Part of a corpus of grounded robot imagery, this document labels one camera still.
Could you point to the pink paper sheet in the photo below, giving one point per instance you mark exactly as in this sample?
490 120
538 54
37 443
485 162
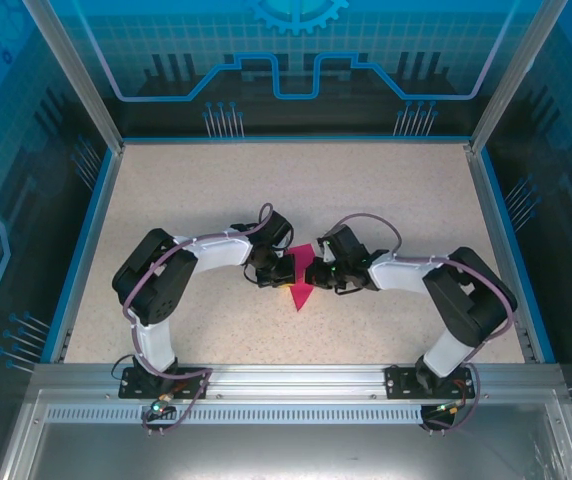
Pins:
300 297

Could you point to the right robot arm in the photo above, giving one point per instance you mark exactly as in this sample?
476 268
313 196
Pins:
466 310

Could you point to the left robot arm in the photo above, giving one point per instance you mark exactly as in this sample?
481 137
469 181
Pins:
161 285

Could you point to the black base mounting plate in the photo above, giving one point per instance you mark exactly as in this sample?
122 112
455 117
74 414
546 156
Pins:
131 387
398 382

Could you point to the metal tray panel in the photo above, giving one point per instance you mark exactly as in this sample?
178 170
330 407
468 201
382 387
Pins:
286 455

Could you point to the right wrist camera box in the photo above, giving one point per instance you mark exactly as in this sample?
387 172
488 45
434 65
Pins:
327 252

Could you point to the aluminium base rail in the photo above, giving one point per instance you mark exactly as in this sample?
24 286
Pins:
291 380

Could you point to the blue-edged aluminium side rail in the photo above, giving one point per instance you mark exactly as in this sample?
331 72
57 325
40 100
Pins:
487 200
102 200

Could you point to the aluminium frame post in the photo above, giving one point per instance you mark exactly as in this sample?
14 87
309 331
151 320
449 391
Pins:
73 75
516 75

